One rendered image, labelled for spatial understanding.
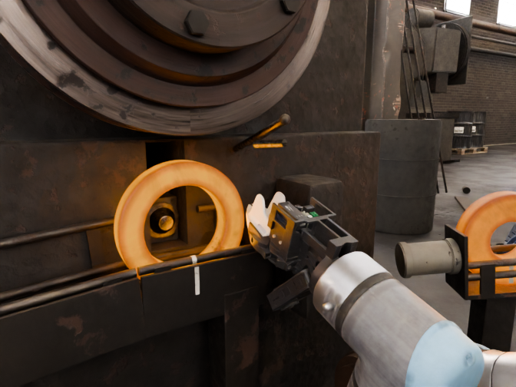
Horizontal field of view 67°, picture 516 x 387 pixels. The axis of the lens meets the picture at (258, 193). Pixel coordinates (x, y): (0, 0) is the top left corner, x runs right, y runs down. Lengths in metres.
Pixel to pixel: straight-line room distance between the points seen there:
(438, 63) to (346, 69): 7.53
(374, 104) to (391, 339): 4.57
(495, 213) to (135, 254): 0.55
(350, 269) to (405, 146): 2.70
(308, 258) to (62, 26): 0.38
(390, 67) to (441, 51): 3.75
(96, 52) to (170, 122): 0.11
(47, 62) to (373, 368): 0.45
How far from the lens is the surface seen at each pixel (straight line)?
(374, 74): 4.96
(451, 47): 8.65
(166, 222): 0.64
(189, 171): 0.54
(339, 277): 0.45
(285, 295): 0.55
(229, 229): 0.58
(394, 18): 4.86
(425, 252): 0.70
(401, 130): 3.12
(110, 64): 0.47
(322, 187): 0.64
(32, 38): 0.48
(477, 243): 0.73
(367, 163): 0.86
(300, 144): 0.74
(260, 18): 0.48
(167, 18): 0.43
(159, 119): 0.50
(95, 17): 0.46
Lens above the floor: 0.90
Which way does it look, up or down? 11 degrees down
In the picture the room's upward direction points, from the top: straight up
